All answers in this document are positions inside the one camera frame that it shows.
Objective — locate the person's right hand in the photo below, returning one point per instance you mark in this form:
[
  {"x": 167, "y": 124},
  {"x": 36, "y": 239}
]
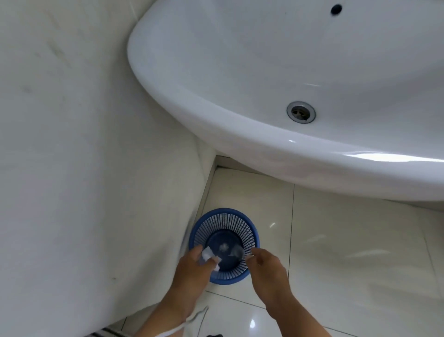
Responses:
[{"x": 269, "y": 277}]

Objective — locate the person's left hand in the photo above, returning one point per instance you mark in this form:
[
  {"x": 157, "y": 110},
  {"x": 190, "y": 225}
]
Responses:
[{"x": 190, "y": 277}]

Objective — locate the person's right thumb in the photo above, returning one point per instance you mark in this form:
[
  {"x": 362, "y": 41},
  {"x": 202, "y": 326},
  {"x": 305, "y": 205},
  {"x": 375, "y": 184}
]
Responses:
[{"x": 251, "y": 262}]

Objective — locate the person's left thumb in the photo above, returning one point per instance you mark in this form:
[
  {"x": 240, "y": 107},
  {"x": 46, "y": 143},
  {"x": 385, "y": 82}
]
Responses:
[{"x": 213, "y": 265}]

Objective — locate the person's left forearm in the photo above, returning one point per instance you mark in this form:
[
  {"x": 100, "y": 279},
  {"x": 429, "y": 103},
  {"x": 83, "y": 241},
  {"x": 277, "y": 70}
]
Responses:
[{"x": 170, "y": 321}]

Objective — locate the person's right forearm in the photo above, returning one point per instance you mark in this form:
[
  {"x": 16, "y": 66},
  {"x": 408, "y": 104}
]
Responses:
[{"x": 298, "y": 319}]

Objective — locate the clear plastic wrapper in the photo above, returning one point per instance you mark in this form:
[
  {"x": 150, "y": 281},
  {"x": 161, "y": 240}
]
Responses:
[{"x": 239, "y": 251}]

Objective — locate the crumpled white tissue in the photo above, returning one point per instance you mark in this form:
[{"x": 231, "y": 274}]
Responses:
[{"x": 224, "y": 247}]

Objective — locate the blue plastic mesh wastebasket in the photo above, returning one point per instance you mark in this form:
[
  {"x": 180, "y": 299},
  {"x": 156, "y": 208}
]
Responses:
[{"x": 225, "y": 220}]

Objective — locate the striped cloth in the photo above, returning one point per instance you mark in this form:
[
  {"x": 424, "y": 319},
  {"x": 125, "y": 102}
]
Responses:
[{"x": 109, "y": 332}]

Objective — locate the metal sink drain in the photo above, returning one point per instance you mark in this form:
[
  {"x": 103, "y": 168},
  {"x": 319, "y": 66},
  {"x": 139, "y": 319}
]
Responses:
[{"x": 301, "y": 111}]

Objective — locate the white ceramic sink basin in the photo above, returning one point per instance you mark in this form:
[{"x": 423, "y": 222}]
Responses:
[{"x": 242, "y": 59}]

